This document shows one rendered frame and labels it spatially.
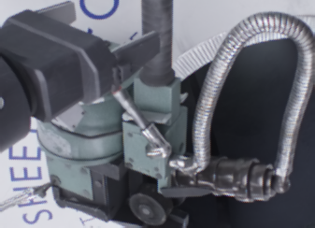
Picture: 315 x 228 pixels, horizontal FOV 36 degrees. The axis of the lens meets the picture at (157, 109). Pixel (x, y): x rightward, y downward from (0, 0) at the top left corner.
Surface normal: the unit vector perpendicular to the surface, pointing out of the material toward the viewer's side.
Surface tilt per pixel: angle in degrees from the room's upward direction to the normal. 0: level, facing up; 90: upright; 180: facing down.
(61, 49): 115
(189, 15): 90
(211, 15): 90
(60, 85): 129
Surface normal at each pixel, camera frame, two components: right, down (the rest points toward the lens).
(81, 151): -0.02, 0.60
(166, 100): -0.46, 0.53
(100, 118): 0.36, 0.56
